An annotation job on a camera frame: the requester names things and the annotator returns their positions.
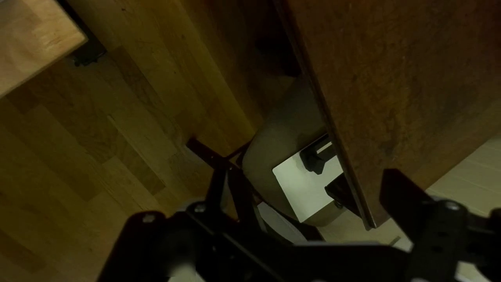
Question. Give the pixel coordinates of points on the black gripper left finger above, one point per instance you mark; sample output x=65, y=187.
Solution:
x=157, y=245

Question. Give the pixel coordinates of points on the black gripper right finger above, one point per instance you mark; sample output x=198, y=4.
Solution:
x=448, y=236

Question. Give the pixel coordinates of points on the dark wooden drop-front lid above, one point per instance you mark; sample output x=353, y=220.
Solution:
x=408, y=79

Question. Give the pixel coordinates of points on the white square box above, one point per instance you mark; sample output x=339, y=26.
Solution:
x=303, y=190

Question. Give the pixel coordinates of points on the light wooden robot table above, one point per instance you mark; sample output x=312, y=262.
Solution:
x=32, y=41

